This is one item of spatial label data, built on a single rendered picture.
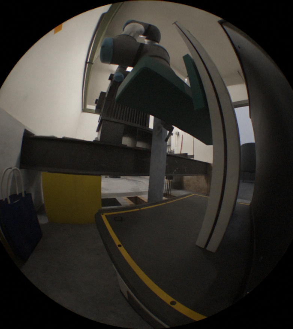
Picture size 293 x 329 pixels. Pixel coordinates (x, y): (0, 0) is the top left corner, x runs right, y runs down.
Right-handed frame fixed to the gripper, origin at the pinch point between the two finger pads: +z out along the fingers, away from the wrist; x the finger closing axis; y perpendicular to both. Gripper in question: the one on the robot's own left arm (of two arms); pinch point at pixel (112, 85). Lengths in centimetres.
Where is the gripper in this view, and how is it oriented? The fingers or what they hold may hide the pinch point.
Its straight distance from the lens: 109.4
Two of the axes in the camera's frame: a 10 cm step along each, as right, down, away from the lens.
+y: 0.7, -10.0, 0.2
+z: -5.5, -0.3, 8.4
